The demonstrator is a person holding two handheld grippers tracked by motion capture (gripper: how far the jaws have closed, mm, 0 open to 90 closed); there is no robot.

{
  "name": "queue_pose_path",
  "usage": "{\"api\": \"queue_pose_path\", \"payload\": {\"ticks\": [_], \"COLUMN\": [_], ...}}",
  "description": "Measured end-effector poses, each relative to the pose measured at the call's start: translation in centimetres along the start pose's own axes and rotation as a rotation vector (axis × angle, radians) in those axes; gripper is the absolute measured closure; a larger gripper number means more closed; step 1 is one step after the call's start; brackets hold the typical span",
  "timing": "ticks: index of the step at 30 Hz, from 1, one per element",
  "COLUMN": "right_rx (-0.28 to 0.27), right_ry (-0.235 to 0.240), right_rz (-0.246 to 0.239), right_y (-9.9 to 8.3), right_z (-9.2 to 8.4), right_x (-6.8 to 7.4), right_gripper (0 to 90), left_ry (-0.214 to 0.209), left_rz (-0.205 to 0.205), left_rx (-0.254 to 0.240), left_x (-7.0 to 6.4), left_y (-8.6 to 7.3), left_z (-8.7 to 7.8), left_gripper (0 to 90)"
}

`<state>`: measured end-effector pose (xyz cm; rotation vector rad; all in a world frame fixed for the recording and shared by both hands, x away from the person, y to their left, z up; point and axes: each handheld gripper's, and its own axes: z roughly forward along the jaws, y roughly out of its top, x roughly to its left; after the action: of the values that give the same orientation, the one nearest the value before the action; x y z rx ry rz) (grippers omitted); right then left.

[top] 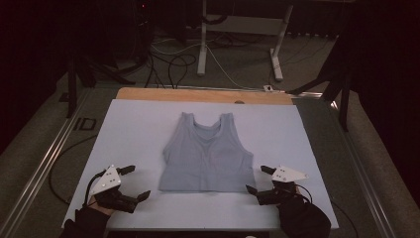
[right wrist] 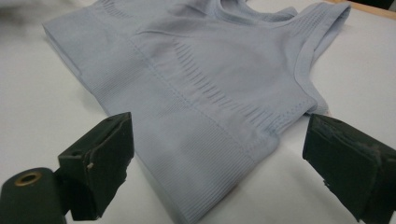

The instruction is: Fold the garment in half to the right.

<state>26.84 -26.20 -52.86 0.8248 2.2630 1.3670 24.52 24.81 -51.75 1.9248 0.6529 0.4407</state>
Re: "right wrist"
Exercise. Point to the light blue sports bra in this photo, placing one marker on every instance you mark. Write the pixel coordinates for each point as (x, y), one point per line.
(199, 93)

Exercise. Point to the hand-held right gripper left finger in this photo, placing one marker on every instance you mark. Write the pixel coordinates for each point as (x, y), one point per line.
(96, 165)

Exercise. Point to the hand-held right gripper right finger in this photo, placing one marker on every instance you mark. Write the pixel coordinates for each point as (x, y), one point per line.
(348, 165)

